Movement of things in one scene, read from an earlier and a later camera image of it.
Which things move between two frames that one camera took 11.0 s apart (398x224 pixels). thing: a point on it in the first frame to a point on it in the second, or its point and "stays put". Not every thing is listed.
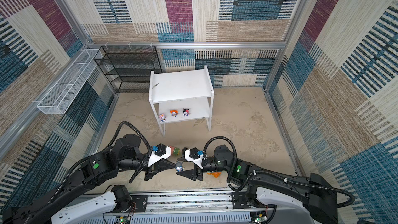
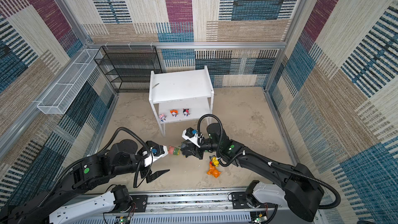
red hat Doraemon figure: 186,112 stays put
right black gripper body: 200,171 to 198,151
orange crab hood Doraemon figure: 174,112 stays put
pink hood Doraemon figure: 162,117 stays put
